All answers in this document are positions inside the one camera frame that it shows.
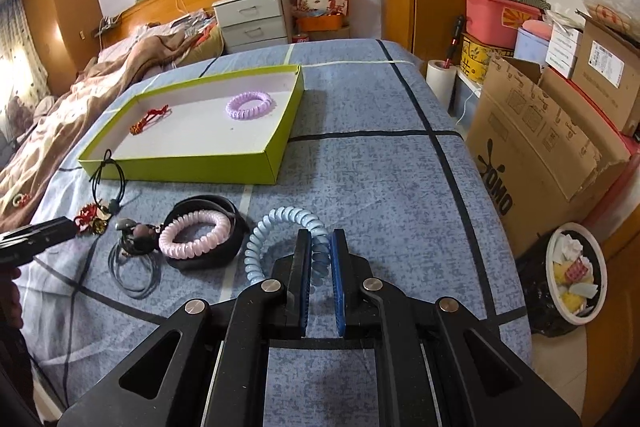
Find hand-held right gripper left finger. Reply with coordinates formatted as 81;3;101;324
60;229;313;427

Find brown blanket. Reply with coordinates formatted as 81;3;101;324
0;24;223;233

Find purple spiral hair tie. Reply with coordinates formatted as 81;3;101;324
225;91;274;122

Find large open cardboard box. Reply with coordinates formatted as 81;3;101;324
464;54;632;259

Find wooden cabinet beside headboard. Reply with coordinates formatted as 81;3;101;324
20;0;106;80

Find blue spiral hair tie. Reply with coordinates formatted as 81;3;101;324
243;206;332;294

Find pale blue box pink lid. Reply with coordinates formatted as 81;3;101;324
513;19;554;66

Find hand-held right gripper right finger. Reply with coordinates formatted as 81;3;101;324
331;229;583;427

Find red black stick tool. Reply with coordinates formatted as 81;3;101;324
447;14;465;68

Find white paper roll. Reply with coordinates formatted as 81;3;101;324
425;58;457;114

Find pink spiral hair tie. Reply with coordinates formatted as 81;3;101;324
158;209;232;261

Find person's left hand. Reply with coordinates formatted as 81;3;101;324
0;267;24;333

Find yellow-green cardboard tray box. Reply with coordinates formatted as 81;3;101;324
77;64;305;186

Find black wristband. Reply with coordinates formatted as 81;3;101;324
164;194;251;271

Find black cords with pendant charms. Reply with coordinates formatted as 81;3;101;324
108;217;162;301

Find white printed carton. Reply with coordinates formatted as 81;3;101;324
544;24;584;78

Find cardboard box with white label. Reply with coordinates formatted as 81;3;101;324
569;9;640;134

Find white drawer nightstand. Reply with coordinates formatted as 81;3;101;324
212;0;293;55

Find pink plastic bin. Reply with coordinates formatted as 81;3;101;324
458;0;544;50

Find red braided bracelet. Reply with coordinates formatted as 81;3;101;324
129;105;172;136

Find orange box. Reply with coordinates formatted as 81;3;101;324
296;14;345;32

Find blue grid bed sheet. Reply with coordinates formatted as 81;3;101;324
15;38;534;427

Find clothes pile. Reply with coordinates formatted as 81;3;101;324
167;8;222;42

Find black cord with teal bead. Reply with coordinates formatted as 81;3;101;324
88;149;126;214

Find patterned curtain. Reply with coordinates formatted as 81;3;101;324
0;0;52;120

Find red gold knot charm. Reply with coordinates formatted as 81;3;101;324
73;202;111;236

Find trash bin with black bag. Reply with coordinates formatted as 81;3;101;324
516;222;609;339

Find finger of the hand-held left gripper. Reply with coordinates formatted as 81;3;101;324
0;216;84;269

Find white plastic storage drawer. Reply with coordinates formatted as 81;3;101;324
447;71;485;128

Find yellow patterned tin box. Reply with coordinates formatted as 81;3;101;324
458;32;516;84

